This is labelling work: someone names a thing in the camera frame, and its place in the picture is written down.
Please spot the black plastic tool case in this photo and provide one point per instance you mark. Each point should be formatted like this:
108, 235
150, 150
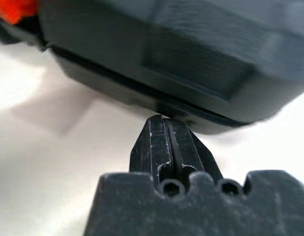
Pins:
166, 49

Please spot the orange black plastic part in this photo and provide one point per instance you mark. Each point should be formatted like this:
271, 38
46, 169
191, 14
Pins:
16, 9

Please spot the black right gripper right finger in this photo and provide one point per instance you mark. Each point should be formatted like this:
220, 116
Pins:
189, 150

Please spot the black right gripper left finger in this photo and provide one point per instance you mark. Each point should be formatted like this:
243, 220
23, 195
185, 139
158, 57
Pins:
152, 147

